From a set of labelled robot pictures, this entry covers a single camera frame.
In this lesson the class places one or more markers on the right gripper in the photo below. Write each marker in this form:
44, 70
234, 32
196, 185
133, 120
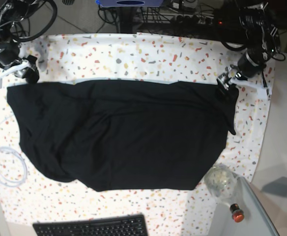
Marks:
14, 61

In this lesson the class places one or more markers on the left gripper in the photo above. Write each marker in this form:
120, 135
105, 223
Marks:
250, 63

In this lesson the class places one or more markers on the black t-shirt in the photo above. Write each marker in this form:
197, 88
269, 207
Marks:
116, 135

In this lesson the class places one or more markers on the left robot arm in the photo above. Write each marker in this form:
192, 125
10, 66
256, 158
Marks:
263, 45

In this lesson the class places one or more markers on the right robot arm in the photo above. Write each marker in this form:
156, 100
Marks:
13, 12

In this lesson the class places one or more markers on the black power strip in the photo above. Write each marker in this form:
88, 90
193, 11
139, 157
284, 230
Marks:
192, 21

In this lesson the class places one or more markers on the clear plastic bottle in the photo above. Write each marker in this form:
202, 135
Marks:
221, 183

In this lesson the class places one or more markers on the terrazzo patterned tablecloth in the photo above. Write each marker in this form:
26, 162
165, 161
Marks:
26, 196

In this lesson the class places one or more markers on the frosted glass panel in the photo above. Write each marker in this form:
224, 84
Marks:
256, 221

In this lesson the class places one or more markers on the black computer keyboard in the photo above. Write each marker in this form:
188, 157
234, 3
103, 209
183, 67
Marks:
133, 225

